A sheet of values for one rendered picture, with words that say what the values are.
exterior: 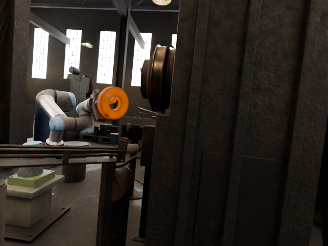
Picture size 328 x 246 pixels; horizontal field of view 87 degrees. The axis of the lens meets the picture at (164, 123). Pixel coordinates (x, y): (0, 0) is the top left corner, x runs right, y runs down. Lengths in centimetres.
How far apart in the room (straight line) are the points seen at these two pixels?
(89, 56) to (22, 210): 1246
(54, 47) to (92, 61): 292
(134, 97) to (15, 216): 1061
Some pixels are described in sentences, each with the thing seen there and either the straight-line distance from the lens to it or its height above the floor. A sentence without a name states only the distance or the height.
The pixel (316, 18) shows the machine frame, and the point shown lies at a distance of 97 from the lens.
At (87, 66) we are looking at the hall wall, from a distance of 1344.
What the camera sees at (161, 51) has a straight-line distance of 115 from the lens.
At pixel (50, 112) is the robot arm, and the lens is 113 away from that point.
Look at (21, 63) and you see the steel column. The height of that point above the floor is 152.
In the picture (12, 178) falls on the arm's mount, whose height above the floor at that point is 35.
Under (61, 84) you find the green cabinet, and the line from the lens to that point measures 481.
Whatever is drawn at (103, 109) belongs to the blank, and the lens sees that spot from 82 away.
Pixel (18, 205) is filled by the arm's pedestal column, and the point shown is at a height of 17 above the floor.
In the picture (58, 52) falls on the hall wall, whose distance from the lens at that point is 1486.
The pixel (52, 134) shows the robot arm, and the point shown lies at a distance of 152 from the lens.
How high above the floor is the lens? 87
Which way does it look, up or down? 3 degrees down
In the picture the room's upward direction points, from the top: 6 degrees clockwise
